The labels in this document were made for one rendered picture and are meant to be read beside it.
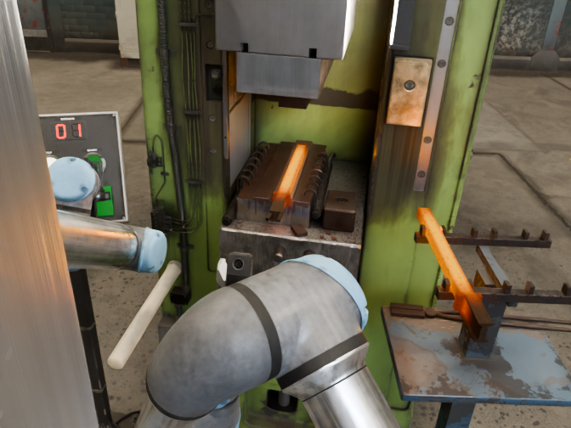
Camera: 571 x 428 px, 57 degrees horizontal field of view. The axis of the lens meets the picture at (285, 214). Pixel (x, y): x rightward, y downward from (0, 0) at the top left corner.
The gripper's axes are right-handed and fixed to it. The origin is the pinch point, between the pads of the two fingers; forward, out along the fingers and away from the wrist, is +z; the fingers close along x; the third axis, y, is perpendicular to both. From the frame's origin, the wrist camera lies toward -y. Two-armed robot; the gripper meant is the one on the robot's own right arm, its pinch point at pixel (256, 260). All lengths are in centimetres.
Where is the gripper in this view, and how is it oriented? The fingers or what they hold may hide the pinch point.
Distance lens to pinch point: 113.6
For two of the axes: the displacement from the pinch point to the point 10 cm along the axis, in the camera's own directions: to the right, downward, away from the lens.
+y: -0.4, 8.7, 4.9
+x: 9.8, 1.2, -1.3
